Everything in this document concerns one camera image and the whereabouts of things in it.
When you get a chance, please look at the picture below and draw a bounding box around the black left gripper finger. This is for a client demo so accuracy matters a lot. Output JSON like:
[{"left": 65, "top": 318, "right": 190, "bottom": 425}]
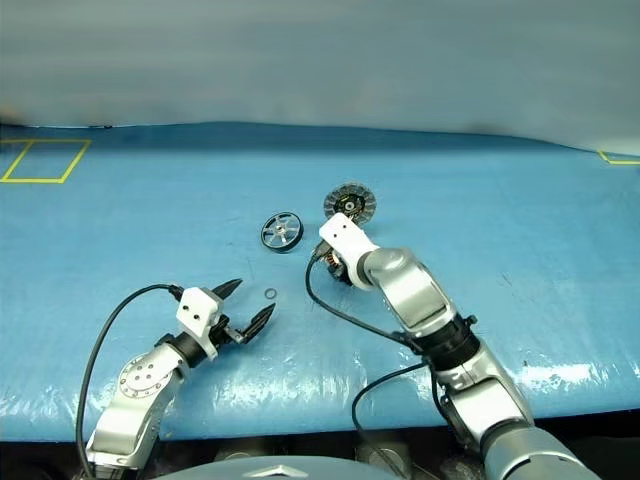
[
  {"left": 237, "top": 301, "right": 278, "bottom": 345},
  {"left": 211, "top": 277, "right": 244, "bottom": 302}
]

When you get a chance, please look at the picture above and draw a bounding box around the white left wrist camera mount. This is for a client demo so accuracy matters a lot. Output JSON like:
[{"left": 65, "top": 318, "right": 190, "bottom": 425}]
[{"left": 175, "top": 286, "right": 224, "bottom": 360}]

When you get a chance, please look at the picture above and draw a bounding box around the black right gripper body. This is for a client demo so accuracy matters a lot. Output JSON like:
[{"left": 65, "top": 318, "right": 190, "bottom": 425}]
[{"left": 323, "top": 243, "right": 354, "bottom": 287}]

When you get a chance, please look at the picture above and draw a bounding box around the blue plastic table cover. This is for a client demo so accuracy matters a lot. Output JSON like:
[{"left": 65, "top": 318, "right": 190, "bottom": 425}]
[{"left": 0, "top": 121, "right": 640, "bottom": 444}]

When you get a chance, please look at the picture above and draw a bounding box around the dark rounded shape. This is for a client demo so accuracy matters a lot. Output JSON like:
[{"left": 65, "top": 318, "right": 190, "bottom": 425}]
[{"left": 356, "top": 443, "right": 412, "bottom": 472}]

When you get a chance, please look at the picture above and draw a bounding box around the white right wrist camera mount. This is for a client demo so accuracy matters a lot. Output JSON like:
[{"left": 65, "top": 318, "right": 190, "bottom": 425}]
[{"left": 318, "top": 213, "right": 377, "bottom": 291}]

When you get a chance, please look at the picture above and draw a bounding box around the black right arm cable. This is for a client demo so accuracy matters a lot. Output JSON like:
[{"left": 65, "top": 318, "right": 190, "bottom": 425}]
[{"left": 304, "top": 242, "right": 442, "bottom": 479}]

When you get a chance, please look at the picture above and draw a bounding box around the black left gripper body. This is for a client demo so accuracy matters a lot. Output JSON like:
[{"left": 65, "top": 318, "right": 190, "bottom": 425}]
[{"left": 211, "top": 313, "right": 249, "bottom": 349}]

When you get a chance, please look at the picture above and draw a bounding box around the black silver spoked rotor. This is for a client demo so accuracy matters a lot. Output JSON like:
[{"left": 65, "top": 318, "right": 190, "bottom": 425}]
[{"left": 259, "top": 212, "right": 304, "bottom": 255}]

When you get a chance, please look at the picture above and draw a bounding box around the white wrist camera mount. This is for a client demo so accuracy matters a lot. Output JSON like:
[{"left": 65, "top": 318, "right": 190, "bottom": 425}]
[
  {"left": 318, "top": 213, "right": 377, "bottom": 291},
  {"left": 175, "top": 286, "right": 224, "bottom": 360}
]

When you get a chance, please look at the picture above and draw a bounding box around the grey robot torso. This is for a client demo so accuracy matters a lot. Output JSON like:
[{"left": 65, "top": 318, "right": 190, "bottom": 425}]
[{"left": 182, "top": 452, "right": 402, "bottom": 480}]

